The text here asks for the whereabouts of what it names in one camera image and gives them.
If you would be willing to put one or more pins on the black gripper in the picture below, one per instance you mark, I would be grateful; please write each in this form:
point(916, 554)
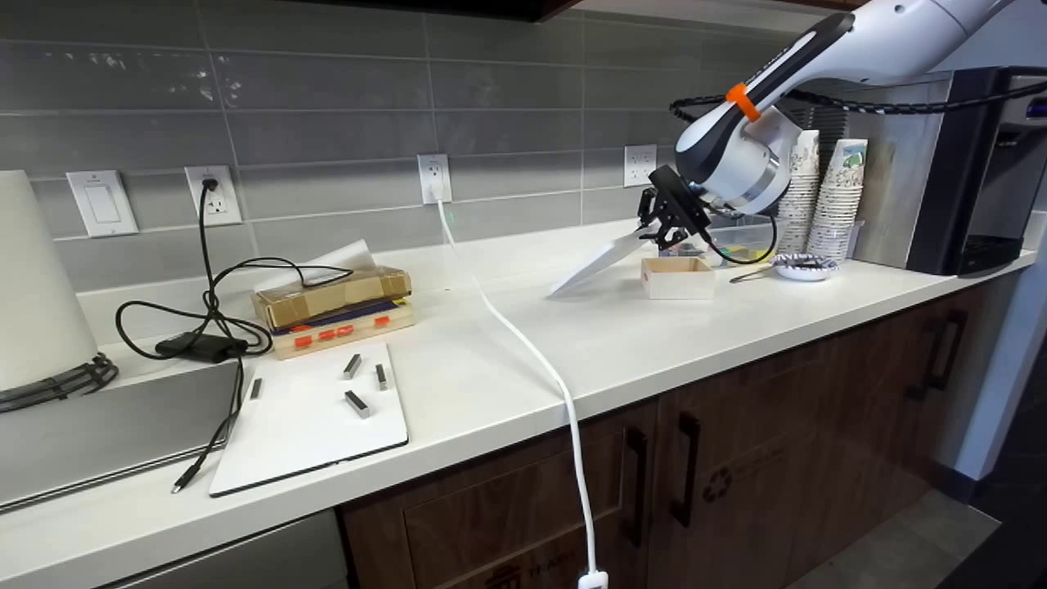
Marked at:
point(677, 201)

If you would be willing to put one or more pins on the white plastic box lid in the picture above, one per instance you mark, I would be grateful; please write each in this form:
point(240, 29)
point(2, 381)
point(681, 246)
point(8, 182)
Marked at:
point(599, 267)

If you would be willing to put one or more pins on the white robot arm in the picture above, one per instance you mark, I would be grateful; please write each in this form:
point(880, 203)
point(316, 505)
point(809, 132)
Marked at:
point(870, 44)

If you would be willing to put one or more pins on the clear plastic box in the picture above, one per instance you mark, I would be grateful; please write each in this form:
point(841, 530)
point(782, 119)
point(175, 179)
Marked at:
point(753, 232)

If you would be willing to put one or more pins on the flat box with orange marks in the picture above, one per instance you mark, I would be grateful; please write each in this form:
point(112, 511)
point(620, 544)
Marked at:
point(349, 328)

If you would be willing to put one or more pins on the brown cardboard box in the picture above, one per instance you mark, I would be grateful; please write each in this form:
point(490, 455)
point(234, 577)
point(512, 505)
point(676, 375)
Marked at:
point(332, 295)

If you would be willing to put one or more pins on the beige wooden block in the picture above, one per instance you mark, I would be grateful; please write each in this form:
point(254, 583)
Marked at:
point(676, 282)

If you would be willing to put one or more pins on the thin wooden stick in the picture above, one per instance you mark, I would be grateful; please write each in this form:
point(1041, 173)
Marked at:
point(753, 271)

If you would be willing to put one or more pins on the small white dish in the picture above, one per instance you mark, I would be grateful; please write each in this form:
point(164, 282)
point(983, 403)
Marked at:
point(803, 267)

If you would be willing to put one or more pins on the patterned paper cup stack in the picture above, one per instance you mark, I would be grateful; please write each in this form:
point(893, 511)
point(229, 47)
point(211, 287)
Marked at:
point(807, 183)
point(841, 197)

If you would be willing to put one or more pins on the brown wooden cabinet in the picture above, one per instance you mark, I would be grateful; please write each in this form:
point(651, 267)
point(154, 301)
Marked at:
point(786, 435)

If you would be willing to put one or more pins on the black coffee machine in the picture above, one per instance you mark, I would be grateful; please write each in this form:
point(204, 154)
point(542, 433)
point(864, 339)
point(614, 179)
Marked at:
point(960, 165)

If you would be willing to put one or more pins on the small black cylinder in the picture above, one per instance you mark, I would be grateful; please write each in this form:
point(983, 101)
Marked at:
point(256, 387)
point(351, 364)
point(359, 403)
point(382, 376)

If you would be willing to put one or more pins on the white paper sheet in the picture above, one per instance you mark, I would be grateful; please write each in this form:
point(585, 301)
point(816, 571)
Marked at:
point(332, 258)

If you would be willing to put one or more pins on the white flat board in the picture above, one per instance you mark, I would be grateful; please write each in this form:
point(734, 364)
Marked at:
point(305, 435)

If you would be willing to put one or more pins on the white outlet with black plug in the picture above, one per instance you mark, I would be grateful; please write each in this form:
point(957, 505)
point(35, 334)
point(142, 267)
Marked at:
point(218, 201)

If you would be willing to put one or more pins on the black power adapter brick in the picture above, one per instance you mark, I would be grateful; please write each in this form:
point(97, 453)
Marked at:
point(202, 348)

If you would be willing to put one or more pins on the grey dishwasher front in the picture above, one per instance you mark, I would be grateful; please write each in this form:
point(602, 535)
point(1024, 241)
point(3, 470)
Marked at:
point(240, 556)

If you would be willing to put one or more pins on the grey metal sink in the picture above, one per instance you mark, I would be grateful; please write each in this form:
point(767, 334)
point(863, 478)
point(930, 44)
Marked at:
point(85, 435)

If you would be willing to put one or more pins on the white cone shaped cover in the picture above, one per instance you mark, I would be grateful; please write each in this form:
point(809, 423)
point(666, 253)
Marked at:
point(38, 282)

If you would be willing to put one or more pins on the white empty wall outlet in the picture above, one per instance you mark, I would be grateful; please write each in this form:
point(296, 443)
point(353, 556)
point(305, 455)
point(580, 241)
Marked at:
point(640, 165)

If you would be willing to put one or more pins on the white light switch plate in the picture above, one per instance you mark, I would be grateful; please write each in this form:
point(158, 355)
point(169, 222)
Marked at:
point(100, 203)

